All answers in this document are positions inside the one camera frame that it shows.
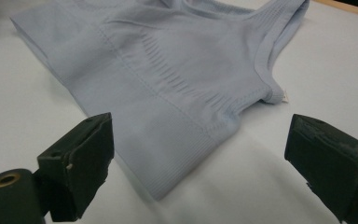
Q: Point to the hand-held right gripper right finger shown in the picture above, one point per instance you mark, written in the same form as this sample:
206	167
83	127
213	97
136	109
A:
329	161

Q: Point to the light blue ribbed sports bra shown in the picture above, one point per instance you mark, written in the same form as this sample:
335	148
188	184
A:
167	77

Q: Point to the white table mat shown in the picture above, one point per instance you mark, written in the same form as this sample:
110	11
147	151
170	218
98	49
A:
326	62

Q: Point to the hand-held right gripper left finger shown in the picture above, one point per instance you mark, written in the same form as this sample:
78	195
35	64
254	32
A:
77	161

